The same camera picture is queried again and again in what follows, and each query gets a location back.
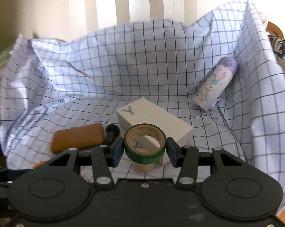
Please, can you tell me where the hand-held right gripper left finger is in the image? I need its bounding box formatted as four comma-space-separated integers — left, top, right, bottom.
48, 138, 124, 186

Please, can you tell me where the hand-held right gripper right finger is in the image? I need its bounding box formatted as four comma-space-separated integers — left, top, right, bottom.
166, 137, 242, 186

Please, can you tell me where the green tape roll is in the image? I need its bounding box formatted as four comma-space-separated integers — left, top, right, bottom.
124, 123, 168, 165

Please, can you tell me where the beige tape roll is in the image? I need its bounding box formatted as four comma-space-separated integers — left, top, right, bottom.
132, 159, 157, 173

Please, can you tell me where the white box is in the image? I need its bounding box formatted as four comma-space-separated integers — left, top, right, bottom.
116, 98, 194, 166

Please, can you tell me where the brown leather case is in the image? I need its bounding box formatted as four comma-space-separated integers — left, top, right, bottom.
51, 123, 104, 154

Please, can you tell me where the bunny print bottle purple cap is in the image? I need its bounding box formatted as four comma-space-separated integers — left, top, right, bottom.
192, 57, 238, 112

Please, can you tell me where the checked white cloth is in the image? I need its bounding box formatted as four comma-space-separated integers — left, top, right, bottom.
0, 0, 285, 194

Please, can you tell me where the white slatted backrest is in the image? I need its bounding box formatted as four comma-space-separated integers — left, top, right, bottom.
86, 0, 199, 26

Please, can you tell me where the patterned dark cloth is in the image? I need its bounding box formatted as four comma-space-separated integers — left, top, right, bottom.
269, 35, 285, 57

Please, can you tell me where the black handle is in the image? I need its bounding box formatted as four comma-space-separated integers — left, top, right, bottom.
106, 124, 121, 145

